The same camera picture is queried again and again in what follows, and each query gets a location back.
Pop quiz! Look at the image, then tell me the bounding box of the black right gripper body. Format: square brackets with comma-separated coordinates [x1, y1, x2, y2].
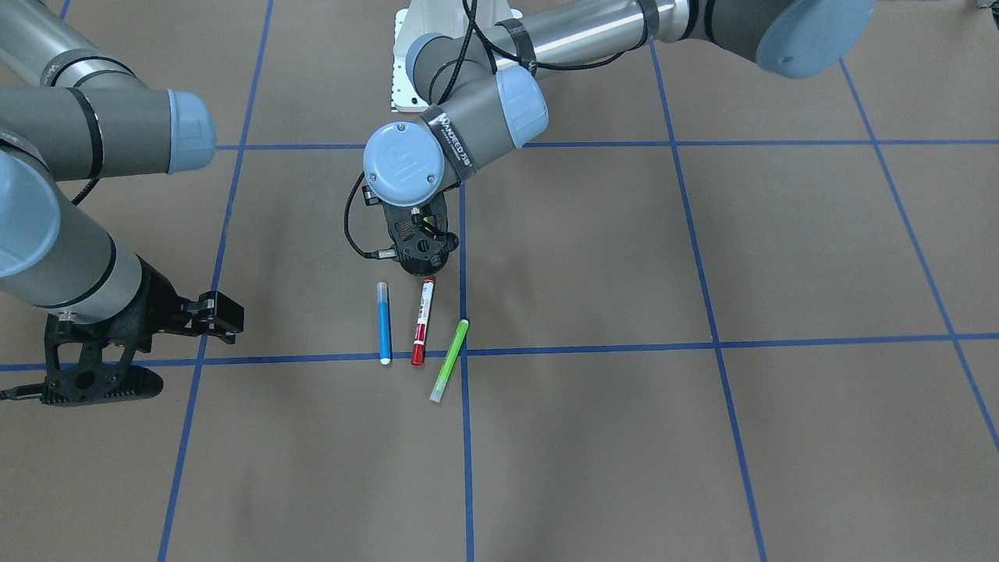
[139, 259, 245, 346]

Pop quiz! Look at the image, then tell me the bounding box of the blue highlighter pen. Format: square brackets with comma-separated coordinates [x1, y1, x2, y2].
[375, 281, 393, 366]

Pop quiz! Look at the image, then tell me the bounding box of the red capped white marker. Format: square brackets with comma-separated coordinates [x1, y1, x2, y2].
[410, 276, 436, 367]

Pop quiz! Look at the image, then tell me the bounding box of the green highlighter pen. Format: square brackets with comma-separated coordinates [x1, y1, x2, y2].
[429, 318, 470, 404]

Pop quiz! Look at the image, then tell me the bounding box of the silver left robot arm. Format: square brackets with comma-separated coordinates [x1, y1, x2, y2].
[363, 1, 875, 208]

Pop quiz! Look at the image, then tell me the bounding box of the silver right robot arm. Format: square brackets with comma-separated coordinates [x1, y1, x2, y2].
[2, 1, 242, 341]

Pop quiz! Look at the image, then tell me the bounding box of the black mesh pen cup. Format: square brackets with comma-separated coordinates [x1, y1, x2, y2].
[386, 207, 457, 277]

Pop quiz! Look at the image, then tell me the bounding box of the brown paper table mat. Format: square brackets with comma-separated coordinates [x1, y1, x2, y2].
[2, 1, 998, 561]

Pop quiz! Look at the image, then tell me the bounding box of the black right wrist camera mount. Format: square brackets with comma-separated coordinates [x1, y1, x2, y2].
[1, 312, 164, 407]

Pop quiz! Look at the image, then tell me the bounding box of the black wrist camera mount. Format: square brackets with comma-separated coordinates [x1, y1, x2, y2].
[359, 185, 460, 277]
[1, 312, 164, 407]

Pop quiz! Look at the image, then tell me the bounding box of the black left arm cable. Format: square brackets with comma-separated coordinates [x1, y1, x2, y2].
[343, 172, 399, 261]

